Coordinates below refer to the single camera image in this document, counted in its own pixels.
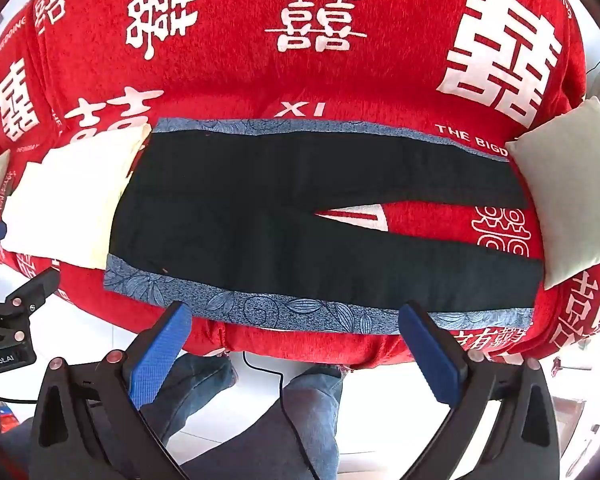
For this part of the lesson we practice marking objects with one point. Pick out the grey white pillow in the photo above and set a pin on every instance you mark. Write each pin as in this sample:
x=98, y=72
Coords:
x=570, y=185

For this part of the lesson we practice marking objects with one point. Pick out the person's left leg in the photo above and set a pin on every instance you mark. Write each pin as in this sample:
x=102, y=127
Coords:
x=190, y=390

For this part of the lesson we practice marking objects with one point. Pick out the person's right leg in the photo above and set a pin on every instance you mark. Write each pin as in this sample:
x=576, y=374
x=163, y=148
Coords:
x=310, y=410

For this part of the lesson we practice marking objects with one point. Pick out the person's leg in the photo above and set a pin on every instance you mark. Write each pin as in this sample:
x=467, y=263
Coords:
x=190, y=390
x=310, y=410

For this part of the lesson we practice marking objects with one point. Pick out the red object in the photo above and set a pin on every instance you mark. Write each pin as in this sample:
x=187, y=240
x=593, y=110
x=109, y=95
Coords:
x=5, y=417

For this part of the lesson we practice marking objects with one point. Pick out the red printed blanket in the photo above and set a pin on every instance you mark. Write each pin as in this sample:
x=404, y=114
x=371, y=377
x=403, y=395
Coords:
x=280, y=75

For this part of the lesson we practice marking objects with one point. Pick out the black pants with blue trim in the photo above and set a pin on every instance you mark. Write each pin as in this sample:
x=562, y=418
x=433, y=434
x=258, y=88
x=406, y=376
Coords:
x=230, y=210

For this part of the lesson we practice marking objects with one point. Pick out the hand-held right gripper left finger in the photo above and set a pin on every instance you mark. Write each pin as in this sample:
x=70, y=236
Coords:
x=160, y=355

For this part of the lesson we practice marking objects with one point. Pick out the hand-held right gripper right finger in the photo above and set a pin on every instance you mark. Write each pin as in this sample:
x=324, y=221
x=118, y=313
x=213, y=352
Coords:
x=430, y=360

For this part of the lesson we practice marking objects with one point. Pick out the cream folded cloth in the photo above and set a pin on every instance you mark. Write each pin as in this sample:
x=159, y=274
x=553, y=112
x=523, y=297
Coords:
x=65, y=200

